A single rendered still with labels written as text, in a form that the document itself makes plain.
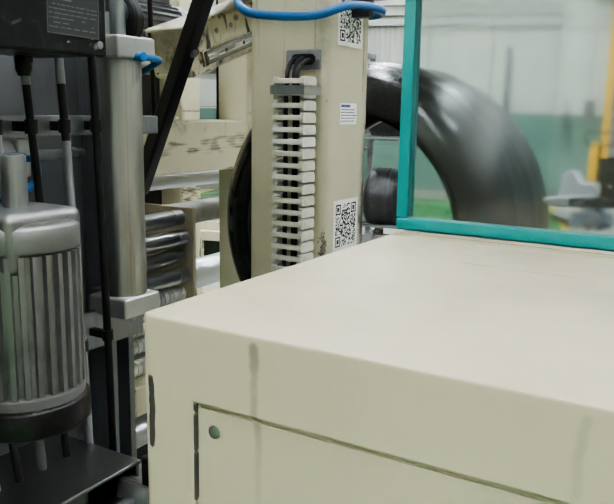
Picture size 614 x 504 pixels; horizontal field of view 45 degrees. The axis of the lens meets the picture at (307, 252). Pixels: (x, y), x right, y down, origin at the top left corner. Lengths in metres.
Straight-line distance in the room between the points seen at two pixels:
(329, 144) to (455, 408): 0.72
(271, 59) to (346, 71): 0.11
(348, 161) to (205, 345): 0.70
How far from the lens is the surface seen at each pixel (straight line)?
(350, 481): 0.39
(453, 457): 0.36
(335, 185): 1.06
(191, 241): 1.42
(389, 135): 6.73
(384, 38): 12.45
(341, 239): 1.08
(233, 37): 1.52
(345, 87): 1.07
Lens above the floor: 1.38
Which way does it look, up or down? 11 degrees down
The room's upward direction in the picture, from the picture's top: 1 degrees clockwise
